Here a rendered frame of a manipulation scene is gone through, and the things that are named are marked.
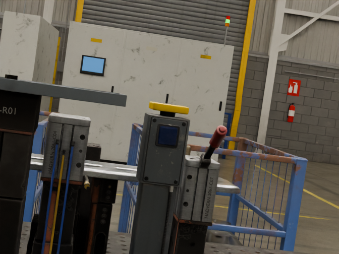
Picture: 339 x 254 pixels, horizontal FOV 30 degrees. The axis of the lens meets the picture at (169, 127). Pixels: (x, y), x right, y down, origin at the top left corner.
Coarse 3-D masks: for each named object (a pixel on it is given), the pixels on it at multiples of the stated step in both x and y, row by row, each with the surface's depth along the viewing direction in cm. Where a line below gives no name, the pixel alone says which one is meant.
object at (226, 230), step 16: (240, 144) 431; (256, 144) 400; (128, 160) 421; (240, 160) 432; (272, 160) 317; (288, 160) 318; (304, 160) 318; (240, 176) 433; (304, 176) 319; (128, 192) 423; (240, 192) 427; (256, 192) 391; (128, 208) 393; (256, 208) 383; (288, 208) 321; (128, 224) 381; (224, 224) 318; (272, 224) 349; (288, 224) 320; (208, 240) 350; (224, 240) 353; (288, 240) 321
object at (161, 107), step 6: (150, 102) 106; (156, 102) 106; (150, 108) 105; (156, 108) 102; (162, 108) 102; (168, 108) 102; (174, 108) 103; (180, 108) 103; (186, 108) 103; (162, 114) 104; (168, 114) 104; (174, 114) 105
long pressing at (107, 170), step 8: (32, 160) 132; (40, 160) 134; (88, 160) 145; (32, 168) 127; (40, 168) 127; (88, 168) 129; (96, 168) 133; (104, 168) 135; (112, 168) 137; (120, 168) 140; (128, 168) 141; (136, 168) 143; (96, 176) 129; (104, 176) 129; (112, 176) 129; (120, 176) 129; (128, 176) 130; (224, 184) 134; (232, 184) 141; (224, 192) 133; (232, 192) 133
